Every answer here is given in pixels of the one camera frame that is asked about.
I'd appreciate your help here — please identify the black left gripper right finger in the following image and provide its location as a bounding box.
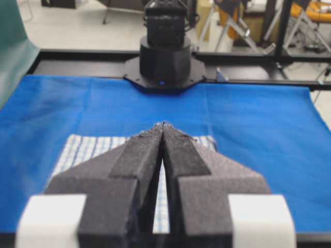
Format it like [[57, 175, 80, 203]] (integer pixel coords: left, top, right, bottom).
[[161, 123, 297, 248]]

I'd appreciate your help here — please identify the green curtain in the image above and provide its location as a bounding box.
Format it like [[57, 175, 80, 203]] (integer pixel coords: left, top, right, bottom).
[[1, 1, 40, 107]]

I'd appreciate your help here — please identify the blue table cloth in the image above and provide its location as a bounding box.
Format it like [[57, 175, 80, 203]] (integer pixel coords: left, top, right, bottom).
[[1, 75, 330, 232]]

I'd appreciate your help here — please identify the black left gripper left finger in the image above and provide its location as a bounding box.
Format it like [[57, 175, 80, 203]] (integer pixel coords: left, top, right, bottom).
[[16, 123, 164, 248]]

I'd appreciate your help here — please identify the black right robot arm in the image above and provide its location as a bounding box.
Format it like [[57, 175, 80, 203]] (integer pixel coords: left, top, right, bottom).
[[126, 1, 297, 247]]

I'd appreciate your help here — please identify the black table frame rail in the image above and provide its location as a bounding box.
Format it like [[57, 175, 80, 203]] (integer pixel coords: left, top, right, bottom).
[[27, 49, 330, 91]]

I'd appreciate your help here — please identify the blue white striped towel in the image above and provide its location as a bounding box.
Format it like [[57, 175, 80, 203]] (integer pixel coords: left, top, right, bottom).
[[53, 133, 217, 235]]

